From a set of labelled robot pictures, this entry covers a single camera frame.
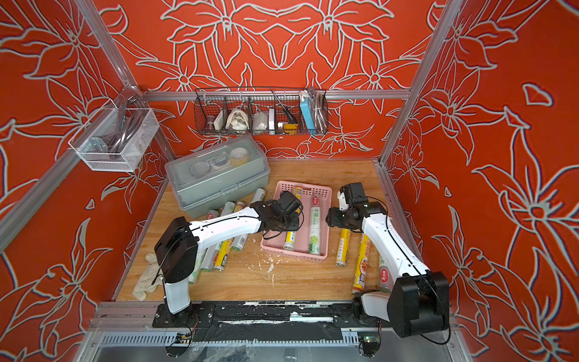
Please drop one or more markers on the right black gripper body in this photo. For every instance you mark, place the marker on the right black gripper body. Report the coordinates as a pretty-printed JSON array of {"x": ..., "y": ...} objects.
[{"x": 341, "y": 218}]

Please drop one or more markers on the silver foil wrap roll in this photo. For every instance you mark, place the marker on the silver foil wrap roll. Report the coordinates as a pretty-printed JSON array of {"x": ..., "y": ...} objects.
[{"x": 240, "y": 241}]

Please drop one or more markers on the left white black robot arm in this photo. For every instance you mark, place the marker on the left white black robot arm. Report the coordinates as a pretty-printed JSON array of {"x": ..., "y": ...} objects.
[{"x": 176, "y": 251}]

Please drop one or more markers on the green white roll far left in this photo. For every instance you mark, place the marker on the green white roll far left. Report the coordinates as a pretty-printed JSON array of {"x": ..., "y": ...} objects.
[{"x": 201, "y": 254}]

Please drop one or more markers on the white red label wrap roll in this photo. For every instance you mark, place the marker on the white red label wrap roll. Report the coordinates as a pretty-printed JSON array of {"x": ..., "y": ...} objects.
[{"x": 385, "y": 282}]

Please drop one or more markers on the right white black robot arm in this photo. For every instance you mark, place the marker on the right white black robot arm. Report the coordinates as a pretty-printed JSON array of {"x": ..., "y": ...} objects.
[{"x": 418, "y": 299}]

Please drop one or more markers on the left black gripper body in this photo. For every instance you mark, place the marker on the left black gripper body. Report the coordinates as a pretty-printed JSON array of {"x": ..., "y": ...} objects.
[{"x": 291, "y": 224}]

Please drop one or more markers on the black wire wall basket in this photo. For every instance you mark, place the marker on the black wire wall basket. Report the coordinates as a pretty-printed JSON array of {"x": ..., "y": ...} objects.
[{"x": 261, "y": 111}]

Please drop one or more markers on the green white wrap roll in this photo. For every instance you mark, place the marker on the green white wrap roll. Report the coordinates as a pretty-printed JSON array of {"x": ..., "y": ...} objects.
[{"x": 314, "y": 244}]

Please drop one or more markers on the pink plastic basket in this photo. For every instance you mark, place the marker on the pink plastic basket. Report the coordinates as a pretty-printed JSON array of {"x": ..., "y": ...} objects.
[{"x": 275, "y": 243}]

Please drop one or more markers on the grey translucent storage box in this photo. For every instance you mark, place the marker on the grey translucent storage box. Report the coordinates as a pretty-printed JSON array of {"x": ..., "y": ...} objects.
[{"x": 226, "y": 172}]

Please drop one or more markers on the yellow orange wrap roll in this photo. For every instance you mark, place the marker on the yellow orange wrap roll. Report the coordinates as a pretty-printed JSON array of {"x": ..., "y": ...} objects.
[{"x": 360, "y": 273}]

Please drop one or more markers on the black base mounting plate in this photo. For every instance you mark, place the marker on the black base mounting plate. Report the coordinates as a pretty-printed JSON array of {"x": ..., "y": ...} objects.
[{"x": 341, "y": 314}]

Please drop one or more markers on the blue box in wire basket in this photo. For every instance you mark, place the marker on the blue box in wire basket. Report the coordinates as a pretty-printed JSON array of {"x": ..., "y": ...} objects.
[{"x": 307, "y": 106}]

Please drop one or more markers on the clear plastic wall bin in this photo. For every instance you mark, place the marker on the clear plastic wall bin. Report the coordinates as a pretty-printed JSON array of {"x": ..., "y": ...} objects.
[{"x": 116, "y": 137}]

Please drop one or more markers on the white glove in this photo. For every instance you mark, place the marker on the white glove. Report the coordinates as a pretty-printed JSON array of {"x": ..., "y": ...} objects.
[{"x": 149, "y": 280}]

